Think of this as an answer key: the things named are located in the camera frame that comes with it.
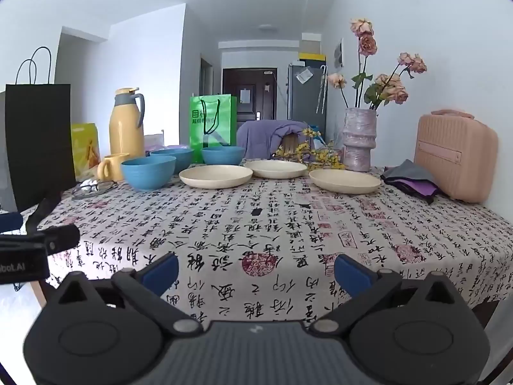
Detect purple jacket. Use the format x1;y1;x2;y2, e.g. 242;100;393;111
236;119;308;160

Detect pink ribbed vase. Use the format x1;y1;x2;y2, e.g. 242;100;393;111
341;107;378;172

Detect dark brown door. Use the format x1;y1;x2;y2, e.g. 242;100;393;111
223;67;278;122

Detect dried pink roses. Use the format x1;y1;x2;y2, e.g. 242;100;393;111
327;18;428;111

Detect clear umbrella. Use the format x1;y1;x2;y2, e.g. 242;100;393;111
316;64;328;114

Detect grey refrigerator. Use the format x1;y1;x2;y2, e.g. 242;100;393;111
287;62;328;145

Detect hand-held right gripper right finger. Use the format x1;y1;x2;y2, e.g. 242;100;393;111
308;253;467;339

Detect folded grey purple cloth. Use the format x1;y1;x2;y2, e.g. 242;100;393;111
380;159;449;205

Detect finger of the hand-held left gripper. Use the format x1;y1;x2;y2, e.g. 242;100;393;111
25;196;62;233
0;212;24;234

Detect black paper bag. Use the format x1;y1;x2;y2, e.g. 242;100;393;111
4;47;78;213

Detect purple tissue pack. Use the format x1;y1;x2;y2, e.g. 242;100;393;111
144;134;165;157

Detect eyeglasses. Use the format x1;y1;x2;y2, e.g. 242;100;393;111
71;180;119;200

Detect green paper bag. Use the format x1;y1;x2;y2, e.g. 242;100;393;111
189;94;238;164

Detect yellow mug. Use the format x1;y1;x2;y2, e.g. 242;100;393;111
97;153;131;182

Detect yellow flower branch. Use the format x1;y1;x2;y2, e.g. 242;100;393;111
274;127;346;171

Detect pink hard case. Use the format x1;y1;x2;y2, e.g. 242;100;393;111
414;109;500;204

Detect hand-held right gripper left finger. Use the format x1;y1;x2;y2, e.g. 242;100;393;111
46;253;205;339

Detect blue bowl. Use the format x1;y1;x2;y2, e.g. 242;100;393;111
149;148;195;175
201;146;246;167
121;156;177;192

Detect printed calligraphy tablecloth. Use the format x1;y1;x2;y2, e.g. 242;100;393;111
20;160;513;329

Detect yellow thermos jug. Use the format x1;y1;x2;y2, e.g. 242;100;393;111
109;87;146;160

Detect yellow snack bag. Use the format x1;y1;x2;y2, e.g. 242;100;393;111
71;123;102;181

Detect cream plate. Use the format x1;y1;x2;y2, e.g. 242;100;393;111
179;165;254;189
309;168;381;194
244;160;307;179

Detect wooden chair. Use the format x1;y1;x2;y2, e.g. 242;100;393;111
281;130;311;157

